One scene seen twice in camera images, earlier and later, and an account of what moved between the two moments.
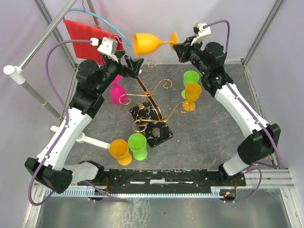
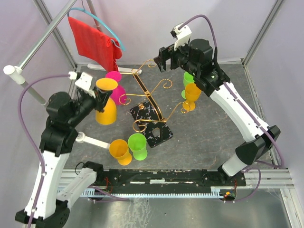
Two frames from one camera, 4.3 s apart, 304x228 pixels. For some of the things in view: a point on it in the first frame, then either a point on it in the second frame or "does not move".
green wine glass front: (137, 143) does not move
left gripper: (135, 64) → (103, 96)
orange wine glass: (193, 91) does not move
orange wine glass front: (118, 149) does not move
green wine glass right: (190, 76) does not move
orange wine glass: (146, 43) → (109, 116)
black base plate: (162, 178) does not move
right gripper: (182, 49) → (169, 53)
